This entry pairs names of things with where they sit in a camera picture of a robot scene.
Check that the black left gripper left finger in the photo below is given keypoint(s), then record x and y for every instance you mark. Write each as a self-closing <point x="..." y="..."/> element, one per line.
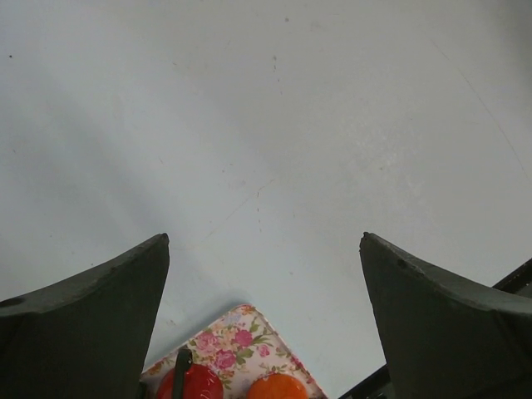
<point x="86" y="336"/>

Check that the floral pattern tray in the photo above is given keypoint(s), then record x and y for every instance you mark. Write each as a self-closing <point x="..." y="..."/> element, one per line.
<point x="239" y="347"/>

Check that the orange mug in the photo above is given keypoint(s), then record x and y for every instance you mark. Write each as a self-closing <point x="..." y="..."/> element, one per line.
<point x="277" y="386"/>

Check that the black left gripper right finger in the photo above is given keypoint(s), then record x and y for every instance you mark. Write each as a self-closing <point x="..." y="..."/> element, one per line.
<point x="443" y="335"/>

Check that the red mug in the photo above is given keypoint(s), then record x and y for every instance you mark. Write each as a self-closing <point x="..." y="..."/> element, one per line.
<point x="189" y="380"/>

